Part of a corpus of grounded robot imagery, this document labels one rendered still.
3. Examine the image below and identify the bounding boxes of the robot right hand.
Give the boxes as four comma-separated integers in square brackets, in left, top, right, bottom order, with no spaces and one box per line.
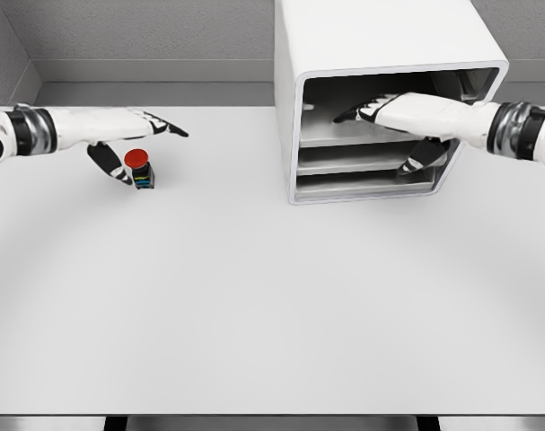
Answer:
[332,92,462,176]

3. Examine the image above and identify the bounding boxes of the red button load switch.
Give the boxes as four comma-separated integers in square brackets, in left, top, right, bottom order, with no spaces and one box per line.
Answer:
[123,148,157,191]

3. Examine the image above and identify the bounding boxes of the grey cabinet drawer tray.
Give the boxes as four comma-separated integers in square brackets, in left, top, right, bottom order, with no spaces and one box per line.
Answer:
[297,145,439,176]
[294,172,436,202]
[299,119,428,147]

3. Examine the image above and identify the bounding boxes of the white tabletop storage cabinet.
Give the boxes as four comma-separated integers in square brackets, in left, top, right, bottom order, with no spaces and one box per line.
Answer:
[274,0,510,207]

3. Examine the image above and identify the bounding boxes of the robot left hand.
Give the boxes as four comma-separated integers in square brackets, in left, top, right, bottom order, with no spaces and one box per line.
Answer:
[76,107,189,187]

